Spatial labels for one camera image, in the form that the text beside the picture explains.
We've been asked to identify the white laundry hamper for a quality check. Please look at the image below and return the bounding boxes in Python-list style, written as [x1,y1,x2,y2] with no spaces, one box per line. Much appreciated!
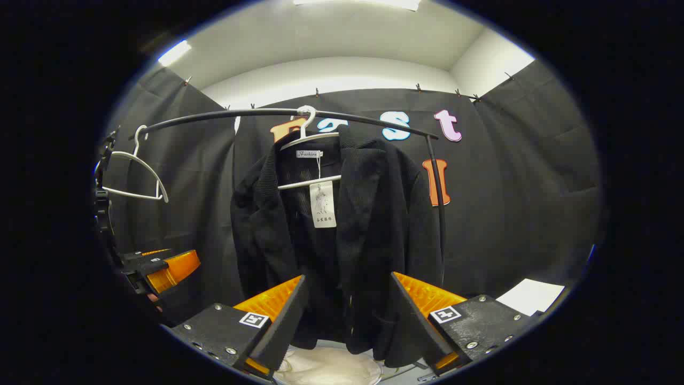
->
[275,345,383,385]

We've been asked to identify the large ceiling light panel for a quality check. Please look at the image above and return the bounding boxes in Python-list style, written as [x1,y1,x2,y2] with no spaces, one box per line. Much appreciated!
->
[293,0,423,12]

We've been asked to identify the black backdrop cloth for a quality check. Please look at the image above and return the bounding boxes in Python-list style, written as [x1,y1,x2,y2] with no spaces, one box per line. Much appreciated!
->
[99,59,604,327]

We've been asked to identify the white paper sheet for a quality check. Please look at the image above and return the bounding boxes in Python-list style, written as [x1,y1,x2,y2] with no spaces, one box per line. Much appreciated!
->
[496,278,566,317]

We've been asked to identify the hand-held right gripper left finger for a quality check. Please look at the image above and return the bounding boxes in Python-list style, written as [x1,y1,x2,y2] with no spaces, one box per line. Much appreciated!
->
[170,274,310,381]

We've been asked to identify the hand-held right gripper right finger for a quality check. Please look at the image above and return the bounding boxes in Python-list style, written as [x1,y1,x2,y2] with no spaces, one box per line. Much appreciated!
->
[390,271,538,376]

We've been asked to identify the black knit jacket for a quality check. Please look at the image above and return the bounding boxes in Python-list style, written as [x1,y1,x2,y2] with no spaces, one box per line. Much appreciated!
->
[230,126,444,368]

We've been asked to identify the white clothes hanger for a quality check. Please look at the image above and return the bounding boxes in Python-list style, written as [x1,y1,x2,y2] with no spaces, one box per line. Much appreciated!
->
[277,105,343,191]
[102,125,169,204]

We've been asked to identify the small ceiling light panel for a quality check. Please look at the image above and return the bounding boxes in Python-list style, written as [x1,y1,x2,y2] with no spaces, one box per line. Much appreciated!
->
[158,40,192,67]

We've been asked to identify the black clothes rack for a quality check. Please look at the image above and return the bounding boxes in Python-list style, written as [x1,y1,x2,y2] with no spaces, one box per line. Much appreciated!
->
[128,108,447,287]

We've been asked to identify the row of backdrop clips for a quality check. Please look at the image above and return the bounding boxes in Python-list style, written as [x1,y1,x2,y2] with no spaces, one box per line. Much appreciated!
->
[183,71,515,111]

